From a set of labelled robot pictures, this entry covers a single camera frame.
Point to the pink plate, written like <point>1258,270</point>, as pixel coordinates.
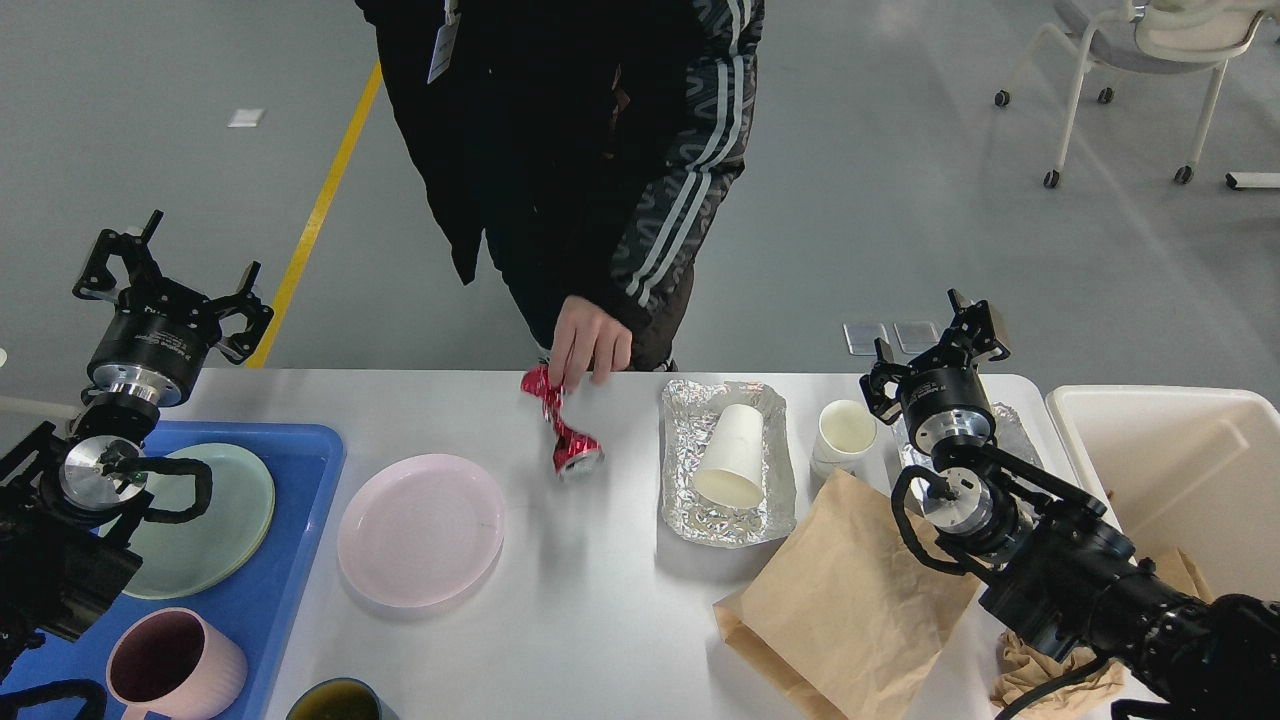
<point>421,531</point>

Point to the brown paper bag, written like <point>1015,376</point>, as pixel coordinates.
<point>843,619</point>

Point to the aluminium foil tray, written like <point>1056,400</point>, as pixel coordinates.
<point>689,414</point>

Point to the white paper cup lying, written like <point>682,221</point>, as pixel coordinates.
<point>730,472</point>

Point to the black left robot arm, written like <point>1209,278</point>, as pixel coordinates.
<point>83,512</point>

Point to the blue plastic tray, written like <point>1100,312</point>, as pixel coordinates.
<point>256,605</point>

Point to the white furniture foot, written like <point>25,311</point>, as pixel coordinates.
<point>1241,180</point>

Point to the crushed red soda can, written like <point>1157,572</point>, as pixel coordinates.
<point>575,454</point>

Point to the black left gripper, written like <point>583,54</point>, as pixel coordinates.
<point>161,356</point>

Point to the pink ribbed mug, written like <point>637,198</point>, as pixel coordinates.
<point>174,663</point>

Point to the crumpled brown paper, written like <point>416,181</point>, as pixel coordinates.
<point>1021,668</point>

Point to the crumpled foil piece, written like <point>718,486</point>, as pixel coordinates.
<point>1010,435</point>

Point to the white office chair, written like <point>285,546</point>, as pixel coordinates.
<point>1145,38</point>

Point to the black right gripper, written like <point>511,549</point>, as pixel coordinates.
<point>946,404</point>

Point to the grey floor socket plate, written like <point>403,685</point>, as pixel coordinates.
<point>914,338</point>
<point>861,338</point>

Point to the person in black jacket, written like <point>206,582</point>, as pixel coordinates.
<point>586,145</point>

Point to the white paper cup upright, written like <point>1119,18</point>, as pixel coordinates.
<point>845,439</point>

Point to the person's hand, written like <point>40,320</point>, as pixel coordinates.
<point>587,341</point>

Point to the white plastic bin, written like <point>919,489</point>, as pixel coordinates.
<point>1184,468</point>

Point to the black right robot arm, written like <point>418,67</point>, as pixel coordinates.
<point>1056,573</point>

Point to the light green plate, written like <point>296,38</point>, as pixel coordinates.
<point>183,559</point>

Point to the dark teal mug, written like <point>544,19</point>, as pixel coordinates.
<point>341,698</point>

